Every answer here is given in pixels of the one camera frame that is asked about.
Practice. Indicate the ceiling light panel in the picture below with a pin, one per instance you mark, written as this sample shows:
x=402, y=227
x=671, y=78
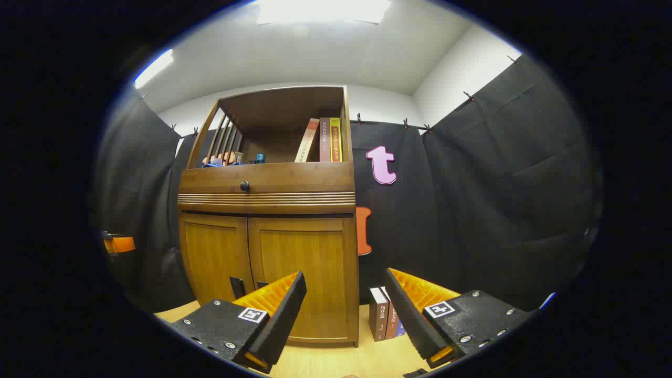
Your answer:
x=323, y=10

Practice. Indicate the yellow spine book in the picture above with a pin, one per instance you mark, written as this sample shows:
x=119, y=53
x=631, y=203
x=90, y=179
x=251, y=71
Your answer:
x=336, y=139

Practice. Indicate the black backdrop cloth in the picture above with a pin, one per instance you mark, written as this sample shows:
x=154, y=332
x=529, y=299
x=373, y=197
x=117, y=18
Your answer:
x=499, y=210

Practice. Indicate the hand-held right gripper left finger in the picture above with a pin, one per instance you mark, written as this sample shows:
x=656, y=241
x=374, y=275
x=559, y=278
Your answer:
x=286, y=315

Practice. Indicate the wooden double-door shoe cabinet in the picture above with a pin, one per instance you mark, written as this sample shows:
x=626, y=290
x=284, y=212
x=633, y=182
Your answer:
x=294, y=178

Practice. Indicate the small orange object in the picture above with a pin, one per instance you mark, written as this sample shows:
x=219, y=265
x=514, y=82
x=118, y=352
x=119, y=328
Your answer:
x=226, y=156

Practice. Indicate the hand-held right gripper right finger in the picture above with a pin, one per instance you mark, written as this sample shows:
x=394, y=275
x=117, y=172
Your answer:
x=404, y=315

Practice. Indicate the wooden cabinet door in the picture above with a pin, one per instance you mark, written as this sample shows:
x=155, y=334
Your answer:
x=315, y=252
x=215, y=252

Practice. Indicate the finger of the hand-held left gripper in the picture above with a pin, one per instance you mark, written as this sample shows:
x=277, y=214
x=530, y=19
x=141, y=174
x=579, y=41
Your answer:
x=123, y=244

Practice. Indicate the dark brown white-top book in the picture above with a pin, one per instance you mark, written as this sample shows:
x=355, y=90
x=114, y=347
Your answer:
x=378, y=315

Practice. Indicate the reddish brown book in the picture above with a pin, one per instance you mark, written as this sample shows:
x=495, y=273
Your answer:
x=391, y=324

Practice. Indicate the ceiling light strip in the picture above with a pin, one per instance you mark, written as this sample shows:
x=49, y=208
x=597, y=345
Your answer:
x=154, y=68

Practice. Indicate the brown spine book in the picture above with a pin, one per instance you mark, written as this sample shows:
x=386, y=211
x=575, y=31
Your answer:
x=325, y=139

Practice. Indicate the blue cloth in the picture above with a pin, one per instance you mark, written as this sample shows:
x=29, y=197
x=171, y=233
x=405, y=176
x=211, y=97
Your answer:
x=212, y=164

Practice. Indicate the red and white book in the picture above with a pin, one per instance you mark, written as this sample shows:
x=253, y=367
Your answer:
x=308, y=139

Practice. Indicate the blue book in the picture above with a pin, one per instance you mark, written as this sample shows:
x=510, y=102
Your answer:
x=400, y=328

